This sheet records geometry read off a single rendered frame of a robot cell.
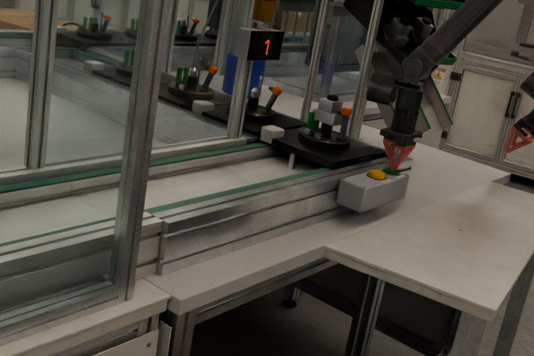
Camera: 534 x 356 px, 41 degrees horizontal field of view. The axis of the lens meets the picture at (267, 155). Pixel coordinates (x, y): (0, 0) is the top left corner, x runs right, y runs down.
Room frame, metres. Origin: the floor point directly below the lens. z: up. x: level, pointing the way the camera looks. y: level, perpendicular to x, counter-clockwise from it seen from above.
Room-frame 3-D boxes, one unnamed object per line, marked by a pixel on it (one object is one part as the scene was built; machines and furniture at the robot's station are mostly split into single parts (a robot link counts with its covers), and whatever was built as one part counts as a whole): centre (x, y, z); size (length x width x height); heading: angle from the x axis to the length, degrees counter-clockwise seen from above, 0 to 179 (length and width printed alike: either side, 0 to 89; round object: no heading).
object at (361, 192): (1.61, -0.26, 0.93); 0.21 x 0.07 x 0.06; 143
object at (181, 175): (1.58, 0.06, 0.91); 0.84 x 0.28 x 0.10; 143
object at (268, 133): (1.79, 0.00, 0.97); 0.05 x 0.05 x 0.04; 53
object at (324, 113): (1.81, -0.13, 1.06); 0.08 x 0.04 x 0.07; 51
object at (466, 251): (1.78, -0.37, 0.84); 0.90 x 0.70 x 0.03; 153
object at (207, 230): (1.49, -0.10, 0.91); 0.89 x 0.06 x 0.11; 143
